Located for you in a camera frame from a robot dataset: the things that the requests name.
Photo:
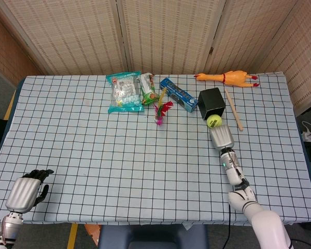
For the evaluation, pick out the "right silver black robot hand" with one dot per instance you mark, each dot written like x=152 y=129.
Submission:
x=222 y=137

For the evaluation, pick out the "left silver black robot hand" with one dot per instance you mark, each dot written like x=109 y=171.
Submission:
x=23 y=193

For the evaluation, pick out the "yellow tennis ball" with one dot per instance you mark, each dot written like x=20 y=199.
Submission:
x=214 y=121

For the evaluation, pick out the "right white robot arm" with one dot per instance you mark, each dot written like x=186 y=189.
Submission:
x=264 y=225

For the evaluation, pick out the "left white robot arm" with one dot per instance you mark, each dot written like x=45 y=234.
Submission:
x=7 y=228

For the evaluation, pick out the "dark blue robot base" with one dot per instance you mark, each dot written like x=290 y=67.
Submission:
x=150 y=236

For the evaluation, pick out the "black open cube box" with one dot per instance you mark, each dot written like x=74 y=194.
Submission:
x=211 y=99

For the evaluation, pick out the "long blue cardboard box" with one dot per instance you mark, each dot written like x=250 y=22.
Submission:
x=180 y=94

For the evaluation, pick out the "wooden stick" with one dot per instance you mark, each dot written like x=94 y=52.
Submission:
x=234 y=110

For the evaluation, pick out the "yellow rubber chicken toy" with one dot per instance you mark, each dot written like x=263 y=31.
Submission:
x=233 y=77

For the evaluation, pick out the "colourful feather shuttlecock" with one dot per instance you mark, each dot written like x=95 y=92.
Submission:
x=160 y=114

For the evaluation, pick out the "orange scrap on floor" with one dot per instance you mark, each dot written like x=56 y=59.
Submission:
x=93 y=232

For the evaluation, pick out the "green snack bag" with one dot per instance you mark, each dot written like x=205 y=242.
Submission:
x=149 y=94

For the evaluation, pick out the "white black-checked tablecloth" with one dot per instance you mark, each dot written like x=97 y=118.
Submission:
x=134 y=166

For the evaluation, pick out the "teal clear snack bag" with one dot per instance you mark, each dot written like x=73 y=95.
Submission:
x=124 y=93

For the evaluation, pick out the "woven folding screen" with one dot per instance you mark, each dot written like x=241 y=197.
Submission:
x=75 y=33

